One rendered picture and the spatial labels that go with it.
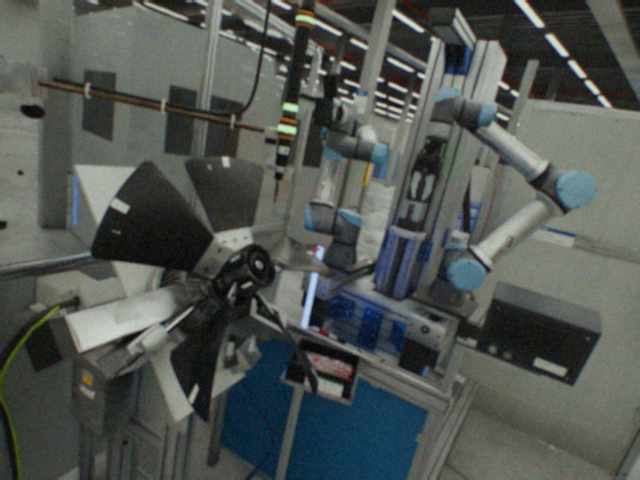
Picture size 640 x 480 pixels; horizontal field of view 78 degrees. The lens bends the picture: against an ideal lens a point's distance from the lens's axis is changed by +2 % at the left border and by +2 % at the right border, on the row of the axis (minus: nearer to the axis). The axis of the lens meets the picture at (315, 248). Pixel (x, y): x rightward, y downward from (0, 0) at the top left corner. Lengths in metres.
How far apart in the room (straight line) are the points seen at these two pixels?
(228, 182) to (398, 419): 0.97
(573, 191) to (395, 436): 0.99
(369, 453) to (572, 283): 1.64
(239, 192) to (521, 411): 2.41
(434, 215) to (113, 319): 1.32
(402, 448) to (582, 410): 1.65
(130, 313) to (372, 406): 0.92
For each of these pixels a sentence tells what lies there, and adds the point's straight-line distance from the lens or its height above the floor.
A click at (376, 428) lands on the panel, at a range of 1.56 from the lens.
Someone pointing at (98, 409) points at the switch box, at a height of 0.71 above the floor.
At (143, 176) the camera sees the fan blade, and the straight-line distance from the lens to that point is 0.89.
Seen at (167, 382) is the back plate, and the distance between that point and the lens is 1.08.
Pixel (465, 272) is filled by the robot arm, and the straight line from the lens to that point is 1.44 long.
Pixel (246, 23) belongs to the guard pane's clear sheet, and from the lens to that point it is 2.02.
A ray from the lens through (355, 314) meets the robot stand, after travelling 1.77.
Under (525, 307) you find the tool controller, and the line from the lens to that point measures 1.21.
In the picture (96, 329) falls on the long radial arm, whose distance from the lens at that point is 0.89.
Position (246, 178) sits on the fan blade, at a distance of 1.15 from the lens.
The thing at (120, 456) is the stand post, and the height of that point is 0.43.
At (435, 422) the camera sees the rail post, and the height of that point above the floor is 0.75.
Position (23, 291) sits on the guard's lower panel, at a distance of 1.55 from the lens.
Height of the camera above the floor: 1.55
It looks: 15 degrees down
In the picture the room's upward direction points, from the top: 12 degrees clockwise
